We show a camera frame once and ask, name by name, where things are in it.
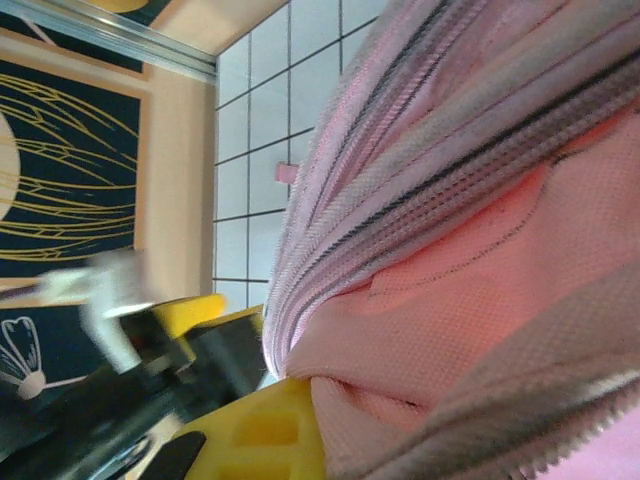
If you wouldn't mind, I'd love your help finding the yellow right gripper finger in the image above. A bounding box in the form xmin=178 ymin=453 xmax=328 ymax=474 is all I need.
xmin=167 ymin=377 xmax=326 ymax=480

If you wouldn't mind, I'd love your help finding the pink backpack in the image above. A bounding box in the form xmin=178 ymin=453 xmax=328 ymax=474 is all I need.
xmin=262 ymin=0 xmax=640 ymax=480

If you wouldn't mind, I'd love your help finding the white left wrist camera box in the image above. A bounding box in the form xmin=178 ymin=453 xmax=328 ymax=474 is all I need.
xmin=42 ymin=252 xmax=154 ymax=372

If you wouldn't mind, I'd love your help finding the aluminium frame post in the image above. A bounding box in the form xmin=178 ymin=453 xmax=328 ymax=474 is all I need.
xmin=0 ymin=0 xmax=219 ymax=82

